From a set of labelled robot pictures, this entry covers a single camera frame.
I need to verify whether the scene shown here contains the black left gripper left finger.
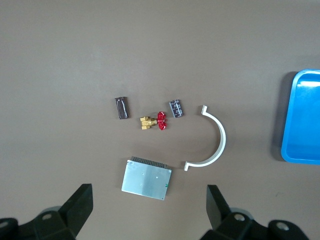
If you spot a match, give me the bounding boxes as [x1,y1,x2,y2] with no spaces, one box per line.
[0,183,94,240]

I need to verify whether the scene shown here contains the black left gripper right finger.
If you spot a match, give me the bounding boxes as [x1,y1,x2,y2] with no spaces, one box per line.
[199,184,307,240]

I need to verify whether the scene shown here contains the printed dark electrolytic capacitor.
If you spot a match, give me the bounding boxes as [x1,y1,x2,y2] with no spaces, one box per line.
[168,98,187,119]

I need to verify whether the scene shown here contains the blue plastic tray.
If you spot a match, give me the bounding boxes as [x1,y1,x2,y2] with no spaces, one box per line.
[280,68,320,166]

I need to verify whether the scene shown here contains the white half-round pipe clamp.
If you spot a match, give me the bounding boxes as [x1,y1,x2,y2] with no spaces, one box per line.
[183,104,227,172]

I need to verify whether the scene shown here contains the silver metal power supply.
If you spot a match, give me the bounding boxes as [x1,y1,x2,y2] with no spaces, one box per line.
[120,155,173,201]

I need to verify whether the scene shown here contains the brass valve red handle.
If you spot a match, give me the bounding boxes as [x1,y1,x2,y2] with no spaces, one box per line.
[139,111,169,132]

